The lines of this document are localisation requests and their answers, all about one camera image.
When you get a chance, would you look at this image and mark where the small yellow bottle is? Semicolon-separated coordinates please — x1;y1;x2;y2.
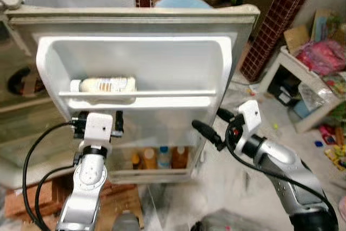
131;153;141;170

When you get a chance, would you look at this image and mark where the grey fridge cabinet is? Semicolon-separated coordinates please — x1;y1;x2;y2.
0;0;74;189

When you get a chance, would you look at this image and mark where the light blue round basin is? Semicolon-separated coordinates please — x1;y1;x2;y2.
155;0;213;9

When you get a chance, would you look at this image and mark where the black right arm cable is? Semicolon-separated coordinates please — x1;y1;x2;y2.
224;143;339;226

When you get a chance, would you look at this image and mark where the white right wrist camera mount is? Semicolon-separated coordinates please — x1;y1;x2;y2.
237;100;261;137

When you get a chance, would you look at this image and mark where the pink plastic bag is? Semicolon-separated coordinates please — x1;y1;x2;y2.
296;39;346;76

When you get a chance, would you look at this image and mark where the white fridge door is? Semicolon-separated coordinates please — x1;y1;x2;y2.
4;5;261;184

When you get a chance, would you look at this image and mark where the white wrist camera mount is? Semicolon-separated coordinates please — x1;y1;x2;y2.
237;100;261;137
83;113;115;147

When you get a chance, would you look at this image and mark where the grey robot foot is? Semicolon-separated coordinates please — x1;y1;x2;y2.
111;212;142;231
190;208;257;231

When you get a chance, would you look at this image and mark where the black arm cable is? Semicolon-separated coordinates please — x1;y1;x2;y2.
22;122;76;230
224;143;339;226
34;164;79;226

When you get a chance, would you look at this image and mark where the white open cabinet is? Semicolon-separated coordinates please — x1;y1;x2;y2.
258;46;346;133

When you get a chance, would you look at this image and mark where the wide red brick pillar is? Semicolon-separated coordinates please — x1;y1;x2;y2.
239;0;322;83

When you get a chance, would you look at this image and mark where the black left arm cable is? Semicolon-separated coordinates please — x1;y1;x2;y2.
34;164;79;226
22;122;76;230

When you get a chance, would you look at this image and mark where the flat brown cardboard box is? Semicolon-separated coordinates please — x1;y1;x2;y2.
4;176;144;229

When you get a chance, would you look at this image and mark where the clear plastic bag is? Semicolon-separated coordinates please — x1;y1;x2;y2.
299;81;327;111

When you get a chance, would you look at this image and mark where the small brown cardboard box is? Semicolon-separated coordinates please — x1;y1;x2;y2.
283;24;312;54

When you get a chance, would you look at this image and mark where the colourful picture book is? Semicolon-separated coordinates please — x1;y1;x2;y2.
311;8;337;43

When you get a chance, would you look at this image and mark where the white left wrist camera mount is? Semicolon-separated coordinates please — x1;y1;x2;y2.
83;113;115;147

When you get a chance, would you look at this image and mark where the colourful toy pile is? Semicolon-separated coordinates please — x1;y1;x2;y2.
315;123;346;173

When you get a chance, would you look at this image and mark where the grey right robot foot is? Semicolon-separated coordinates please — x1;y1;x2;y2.
190;208;257;231

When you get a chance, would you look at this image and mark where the orange drink bottle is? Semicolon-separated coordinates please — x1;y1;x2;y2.
142;148;157;170

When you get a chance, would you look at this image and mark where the blue-capped clear water bottle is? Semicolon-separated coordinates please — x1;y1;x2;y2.
157;146;171;170

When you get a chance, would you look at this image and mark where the grey left robot foot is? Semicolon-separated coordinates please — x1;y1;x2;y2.
111;212;142;231

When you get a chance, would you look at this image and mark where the cream white-capped bottle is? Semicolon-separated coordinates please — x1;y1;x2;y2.
70;76;137;103

